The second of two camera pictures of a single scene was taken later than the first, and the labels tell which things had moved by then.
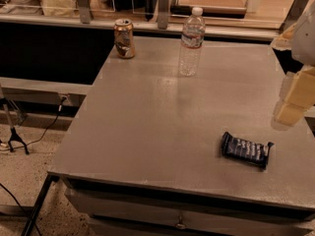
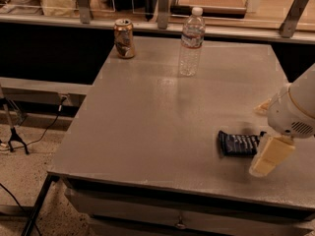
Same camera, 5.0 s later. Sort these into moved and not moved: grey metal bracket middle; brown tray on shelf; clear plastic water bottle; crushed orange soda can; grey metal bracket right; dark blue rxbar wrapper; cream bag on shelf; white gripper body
Moved: dark blue rxbar wrapper; white gripper body
Not moved: cream bag on shelf; crushed orange soda can; grey metal bracket middle; grey metal bracket right; clear plastic water bottle; brown tray on shelf
